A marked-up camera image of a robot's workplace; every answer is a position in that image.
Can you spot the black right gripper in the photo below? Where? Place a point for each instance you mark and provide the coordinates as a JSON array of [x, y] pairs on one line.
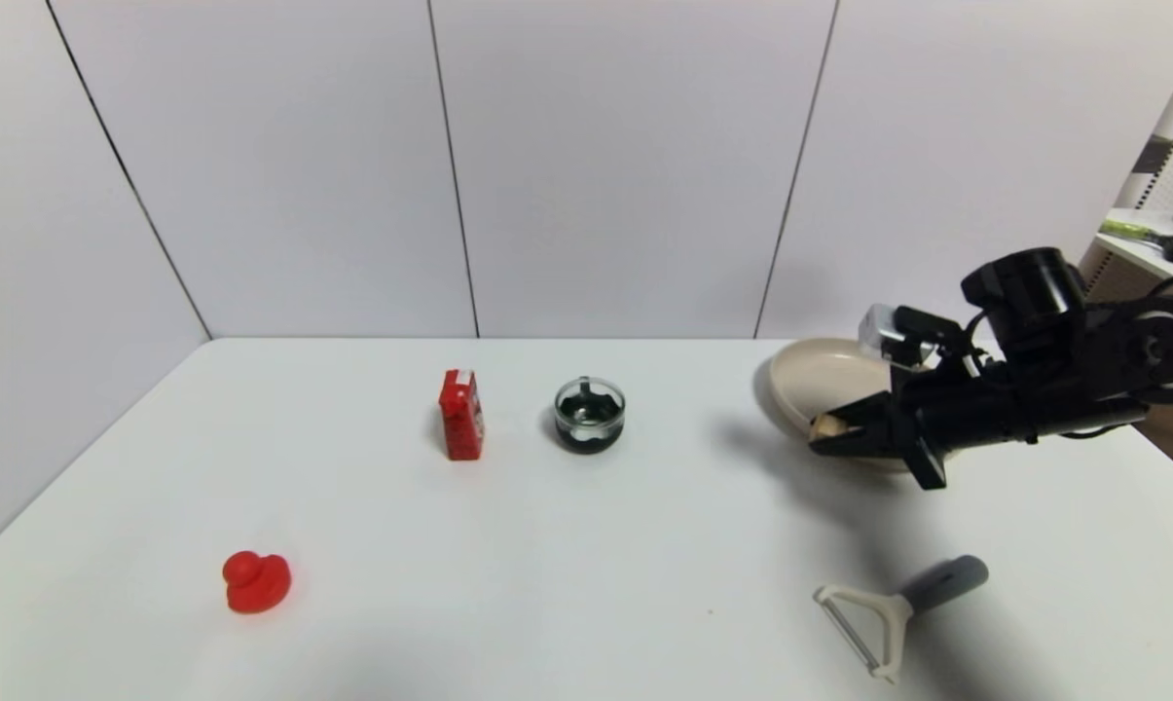
[[912, 431]]

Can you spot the small wooden cube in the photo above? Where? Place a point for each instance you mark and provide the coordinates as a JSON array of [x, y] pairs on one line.
[[825, 424]]

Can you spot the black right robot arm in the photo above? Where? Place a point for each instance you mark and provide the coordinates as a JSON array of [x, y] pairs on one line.
[[1112, 360]]

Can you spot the beige brown round plate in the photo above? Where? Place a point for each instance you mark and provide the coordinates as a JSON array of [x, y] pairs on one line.
[[820, 385]]

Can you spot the glass bowl with black insert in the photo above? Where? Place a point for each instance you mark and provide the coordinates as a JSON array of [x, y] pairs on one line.
[[589, 419]]

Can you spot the white side table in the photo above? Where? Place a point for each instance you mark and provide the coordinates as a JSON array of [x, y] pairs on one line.
[[1136, 255]]

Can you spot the green tool on side table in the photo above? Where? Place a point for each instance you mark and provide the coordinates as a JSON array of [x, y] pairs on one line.
[[1126, 232]]

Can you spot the red juice carton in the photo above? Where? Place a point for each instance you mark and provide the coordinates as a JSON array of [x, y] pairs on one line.
[[462, 419]]

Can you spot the red rubber duck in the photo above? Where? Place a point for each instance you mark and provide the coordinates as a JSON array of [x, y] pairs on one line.
[[256, 582]]

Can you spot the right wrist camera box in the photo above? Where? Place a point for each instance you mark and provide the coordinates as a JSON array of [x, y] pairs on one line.
[[893, 333]]

